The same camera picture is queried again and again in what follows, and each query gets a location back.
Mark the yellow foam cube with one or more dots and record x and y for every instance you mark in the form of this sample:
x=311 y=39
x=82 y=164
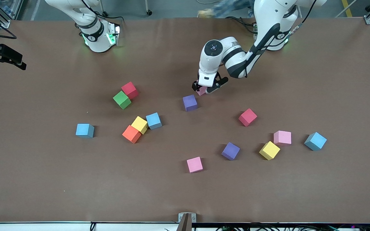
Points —
x=139 y=124
x=269 y=150

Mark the red foam cube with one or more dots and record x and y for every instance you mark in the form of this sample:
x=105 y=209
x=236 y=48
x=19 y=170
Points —
x=130 y=90
x=247 y=117

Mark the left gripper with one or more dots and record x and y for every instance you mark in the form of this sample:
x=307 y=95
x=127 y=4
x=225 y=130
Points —
x=195 y=86

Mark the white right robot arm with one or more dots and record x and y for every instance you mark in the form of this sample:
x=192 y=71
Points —
x=98 y=41

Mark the brown table cover sheet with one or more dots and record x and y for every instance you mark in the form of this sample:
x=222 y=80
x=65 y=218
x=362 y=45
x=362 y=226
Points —
x=43 y=176

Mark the grey metal bracket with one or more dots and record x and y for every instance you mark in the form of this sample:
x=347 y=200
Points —
x=181 y=218

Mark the purple foam cube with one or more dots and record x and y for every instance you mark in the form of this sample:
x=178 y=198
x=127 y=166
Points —
x=190 y=103
x=230 y=150

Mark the orange foam cube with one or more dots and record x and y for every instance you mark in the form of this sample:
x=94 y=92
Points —
x=131 y=134

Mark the pink foam cube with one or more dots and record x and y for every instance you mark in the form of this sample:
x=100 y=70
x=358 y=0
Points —
x=282 y=138
x=194 y=164
x=201 y=91

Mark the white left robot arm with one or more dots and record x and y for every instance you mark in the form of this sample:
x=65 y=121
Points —
x=268 y=19

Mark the walking person's leg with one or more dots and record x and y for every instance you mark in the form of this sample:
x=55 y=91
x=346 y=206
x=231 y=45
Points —
x=226 y=7

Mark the light blue foam cube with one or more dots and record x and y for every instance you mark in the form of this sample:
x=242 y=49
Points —
x=84 y=130
x=154 y=121
x=315 y=141

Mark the green foam cube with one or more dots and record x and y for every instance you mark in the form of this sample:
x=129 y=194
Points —
x=122 y=100

